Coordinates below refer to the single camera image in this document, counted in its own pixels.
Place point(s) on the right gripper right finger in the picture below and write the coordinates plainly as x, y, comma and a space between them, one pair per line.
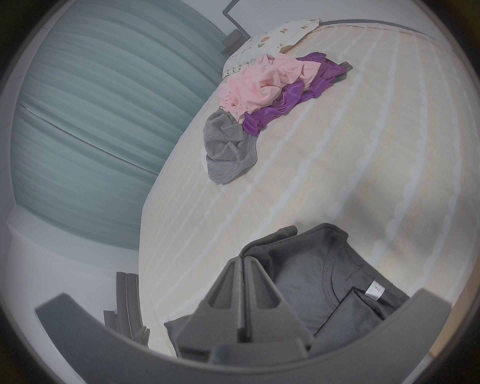
270, 315

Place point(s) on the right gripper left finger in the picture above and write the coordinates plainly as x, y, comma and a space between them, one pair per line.
213, 311

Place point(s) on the black T-shirt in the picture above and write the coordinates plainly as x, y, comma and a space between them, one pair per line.
311, 285

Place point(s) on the black chest of drawers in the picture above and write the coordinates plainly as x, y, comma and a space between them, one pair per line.
127, 303

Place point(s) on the blue-green curtain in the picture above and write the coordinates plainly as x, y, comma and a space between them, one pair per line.
82, 180
123, 75

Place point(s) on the bed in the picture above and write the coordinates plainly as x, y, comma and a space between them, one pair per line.
356, 150

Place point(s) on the purple garment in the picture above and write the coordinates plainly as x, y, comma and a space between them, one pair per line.
292, 93

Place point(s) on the pink garment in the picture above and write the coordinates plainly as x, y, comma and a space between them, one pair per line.
255, 84

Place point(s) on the dark grey garment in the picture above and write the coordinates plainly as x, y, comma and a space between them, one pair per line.
345, 71

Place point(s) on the grey bedside table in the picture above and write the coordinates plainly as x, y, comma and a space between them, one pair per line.
233, 41

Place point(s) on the white printed pillow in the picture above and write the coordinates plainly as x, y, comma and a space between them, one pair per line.
270, 41

